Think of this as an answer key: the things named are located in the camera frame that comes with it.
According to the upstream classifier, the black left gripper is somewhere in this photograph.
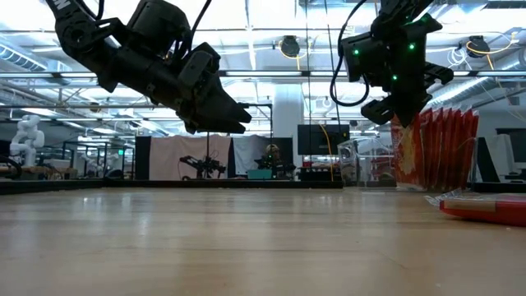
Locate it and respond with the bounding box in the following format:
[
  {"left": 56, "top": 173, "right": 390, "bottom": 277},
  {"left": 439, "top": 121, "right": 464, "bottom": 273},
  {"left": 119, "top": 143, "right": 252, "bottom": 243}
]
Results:
[{"left": 98, "top": 40, "right": 253, "bottom": 135}]

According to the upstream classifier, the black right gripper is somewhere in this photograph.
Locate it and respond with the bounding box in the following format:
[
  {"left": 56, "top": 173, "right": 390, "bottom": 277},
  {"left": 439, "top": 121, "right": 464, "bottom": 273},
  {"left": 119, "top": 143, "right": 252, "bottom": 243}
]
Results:
[{"left": 360, "top": 12, "right": 455, "bottom": 128}]

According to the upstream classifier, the clear plastic basket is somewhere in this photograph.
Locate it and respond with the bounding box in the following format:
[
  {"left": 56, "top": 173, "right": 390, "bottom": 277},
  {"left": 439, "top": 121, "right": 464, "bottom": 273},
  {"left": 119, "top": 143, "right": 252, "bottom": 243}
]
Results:
[{"left": 336, "top": 137, "right": 480, "bottom": 192}]

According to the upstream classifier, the pink curtain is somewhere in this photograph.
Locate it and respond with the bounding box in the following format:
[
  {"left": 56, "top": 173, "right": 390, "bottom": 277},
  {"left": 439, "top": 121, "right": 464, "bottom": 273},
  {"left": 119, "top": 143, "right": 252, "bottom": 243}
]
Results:
[{"left": 148, "top": 134, "right": 233, "bottom": 181}]

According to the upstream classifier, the white pillar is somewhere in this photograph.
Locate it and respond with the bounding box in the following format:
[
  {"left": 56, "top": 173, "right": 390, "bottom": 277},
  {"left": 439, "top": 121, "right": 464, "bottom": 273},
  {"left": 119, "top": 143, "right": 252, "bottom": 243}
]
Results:
[{"left": 273, "top": 84, "right": 306, "bottom": 168}]

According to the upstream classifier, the black divider panel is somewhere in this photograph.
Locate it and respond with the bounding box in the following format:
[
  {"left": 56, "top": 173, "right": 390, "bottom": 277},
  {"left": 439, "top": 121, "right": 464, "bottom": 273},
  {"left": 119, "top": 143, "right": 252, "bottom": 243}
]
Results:
[
  {"left": 476, "top": 136, "right": 501, "bottom": 183},
  {"left": 134, "top": 135, "right": 152, "bottom": 181}
]

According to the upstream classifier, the black monitor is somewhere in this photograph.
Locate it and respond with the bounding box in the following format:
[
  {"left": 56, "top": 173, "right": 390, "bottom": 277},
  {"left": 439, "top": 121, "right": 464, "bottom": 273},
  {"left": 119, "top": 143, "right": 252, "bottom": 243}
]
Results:
[{"left": 297, "top": 123, "right": 351, "bottom": 156}]

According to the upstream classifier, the black stand frame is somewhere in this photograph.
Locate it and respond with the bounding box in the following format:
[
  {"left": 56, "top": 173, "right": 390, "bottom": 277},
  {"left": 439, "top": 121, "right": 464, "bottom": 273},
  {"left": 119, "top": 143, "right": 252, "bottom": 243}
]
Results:
[{"left": 206, "top": 102, "right": 273, "bottom": 182}]

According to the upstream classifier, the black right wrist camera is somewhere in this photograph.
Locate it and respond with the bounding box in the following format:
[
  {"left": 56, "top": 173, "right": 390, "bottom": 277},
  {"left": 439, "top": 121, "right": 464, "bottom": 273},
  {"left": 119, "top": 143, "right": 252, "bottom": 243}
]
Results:
[{"left": 339, "top": 32, "right": 390, "bottom": 83}]

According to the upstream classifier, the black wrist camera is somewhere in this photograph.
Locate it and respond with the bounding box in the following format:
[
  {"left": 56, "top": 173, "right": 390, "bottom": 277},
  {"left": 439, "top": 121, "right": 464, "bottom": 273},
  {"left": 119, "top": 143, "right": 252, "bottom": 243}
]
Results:
[
  {"left": 339, "top": 32, "right": 390, "bottom": 83},
  {"left": 126, "top": 0, "right": 192, "bottom": 58}
]

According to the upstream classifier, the black ceiling cable reel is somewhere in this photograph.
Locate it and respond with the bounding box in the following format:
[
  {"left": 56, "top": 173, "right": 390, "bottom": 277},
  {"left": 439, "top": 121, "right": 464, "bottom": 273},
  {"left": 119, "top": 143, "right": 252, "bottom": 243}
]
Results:
[
  {"left": 466, "top": 35, "right": 491, "bottom": 58},
  {"left": 279, "top": 35, "right": 302, "bottom": 58}
]

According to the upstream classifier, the thin black hanging cable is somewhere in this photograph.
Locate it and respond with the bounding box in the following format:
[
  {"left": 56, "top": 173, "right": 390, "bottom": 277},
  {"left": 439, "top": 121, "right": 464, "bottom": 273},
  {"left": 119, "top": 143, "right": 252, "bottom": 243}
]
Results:
[{"left": 323, "top": 0, "right": 343, "bottom": 127}]

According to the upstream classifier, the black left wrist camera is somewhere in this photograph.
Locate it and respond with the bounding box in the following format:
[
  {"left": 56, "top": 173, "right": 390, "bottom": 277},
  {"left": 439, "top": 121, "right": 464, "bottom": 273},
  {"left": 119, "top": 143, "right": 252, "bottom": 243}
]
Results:
[{"left": 126, "top": 0, "right": 192, "bottom": 58}]

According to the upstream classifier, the black aluminium table frame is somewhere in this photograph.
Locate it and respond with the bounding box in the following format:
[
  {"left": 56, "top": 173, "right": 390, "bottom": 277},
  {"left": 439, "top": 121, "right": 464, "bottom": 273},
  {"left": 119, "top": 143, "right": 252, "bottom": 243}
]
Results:
[{"left": 0, "top": 178, "right": 526, "bottom": 195}]

